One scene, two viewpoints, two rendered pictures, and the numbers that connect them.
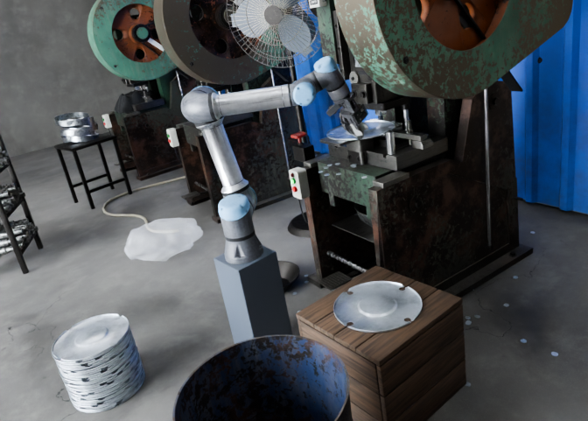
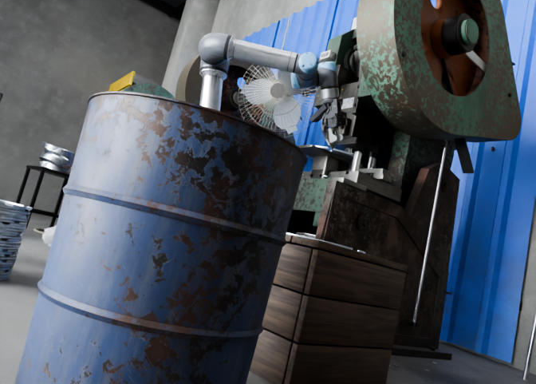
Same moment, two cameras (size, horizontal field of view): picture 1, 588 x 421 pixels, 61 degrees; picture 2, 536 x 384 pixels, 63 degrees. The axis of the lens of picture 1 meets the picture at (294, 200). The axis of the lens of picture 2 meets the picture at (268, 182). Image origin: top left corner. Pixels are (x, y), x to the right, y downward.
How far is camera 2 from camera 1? 1.01 m
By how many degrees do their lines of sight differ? 29
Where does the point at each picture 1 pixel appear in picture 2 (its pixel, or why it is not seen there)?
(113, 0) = (143, 89)
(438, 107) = (400, 166)
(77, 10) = not seen: hidden behind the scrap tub
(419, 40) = (416, 50)
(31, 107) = (16, 168)
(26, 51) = (42, 128)
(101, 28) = not seen: hidden behind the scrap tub
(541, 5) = (499, 108)
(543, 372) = not seen: outside the picture
